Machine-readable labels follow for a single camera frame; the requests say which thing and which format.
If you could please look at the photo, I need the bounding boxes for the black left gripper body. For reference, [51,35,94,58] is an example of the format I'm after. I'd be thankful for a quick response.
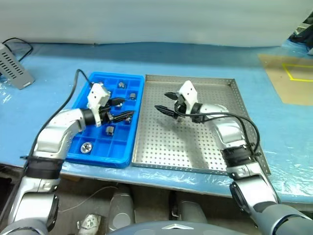
[99,97,115,123]

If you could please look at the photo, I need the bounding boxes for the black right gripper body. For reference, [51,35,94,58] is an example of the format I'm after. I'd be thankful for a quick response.
[173,94,194,119]

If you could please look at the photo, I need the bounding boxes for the steel nut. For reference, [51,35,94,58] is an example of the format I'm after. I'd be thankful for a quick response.
[80,141,93,154]

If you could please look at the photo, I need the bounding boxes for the blue compartment tray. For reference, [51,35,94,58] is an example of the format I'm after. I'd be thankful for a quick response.
[65,71,145,169]

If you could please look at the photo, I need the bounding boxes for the perforated metal tray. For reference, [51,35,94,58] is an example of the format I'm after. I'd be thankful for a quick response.
[131,74,271,176]

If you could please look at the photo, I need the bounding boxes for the blue plastic table cover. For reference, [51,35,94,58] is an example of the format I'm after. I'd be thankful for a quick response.
[0,40,313,204]

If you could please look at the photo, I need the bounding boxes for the grey rounded housing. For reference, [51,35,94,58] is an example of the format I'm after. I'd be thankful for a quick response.
[178,199,208,224]
[107,186,134,232]

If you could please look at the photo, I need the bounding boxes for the brown cardboard sheet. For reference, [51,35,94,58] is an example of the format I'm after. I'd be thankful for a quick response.
[258,53,313,106]

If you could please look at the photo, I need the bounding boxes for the grey vented metal device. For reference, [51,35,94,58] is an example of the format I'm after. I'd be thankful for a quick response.
[0,43,35,91]

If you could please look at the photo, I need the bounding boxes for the white crumpled wrapper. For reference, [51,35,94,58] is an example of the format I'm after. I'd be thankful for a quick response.
[77,214,102,231]

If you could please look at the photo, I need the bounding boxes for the grey robot torso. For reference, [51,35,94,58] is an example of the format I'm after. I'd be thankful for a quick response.
[107,220,257,235]

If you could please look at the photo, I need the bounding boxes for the black and white equipment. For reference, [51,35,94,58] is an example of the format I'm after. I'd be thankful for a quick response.
[288,21,313,56]

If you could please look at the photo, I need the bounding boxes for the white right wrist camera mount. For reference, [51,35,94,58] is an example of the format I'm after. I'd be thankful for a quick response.
[176,80,198,115]

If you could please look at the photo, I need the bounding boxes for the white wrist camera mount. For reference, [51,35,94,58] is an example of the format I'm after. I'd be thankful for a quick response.
[87,83,111,128]
[176,80,198,115]

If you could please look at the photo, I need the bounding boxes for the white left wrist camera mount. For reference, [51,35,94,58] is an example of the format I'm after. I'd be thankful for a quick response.
[87,83,111,128]

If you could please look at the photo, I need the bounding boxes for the thin white wire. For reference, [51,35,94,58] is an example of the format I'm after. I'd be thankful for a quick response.
[60,186,118,212]

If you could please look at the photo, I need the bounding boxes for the thin black power cable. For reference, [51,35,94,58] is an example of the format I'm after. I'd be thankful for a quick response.
[2,37,34,62]

